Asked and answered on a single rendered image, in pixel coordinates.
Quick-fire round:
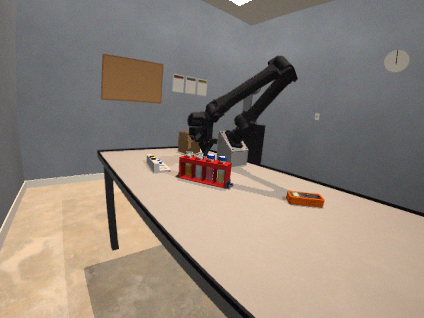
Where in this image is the small open brown cardboard box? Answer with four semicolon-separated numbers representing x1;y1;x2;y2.
178;131;200;154

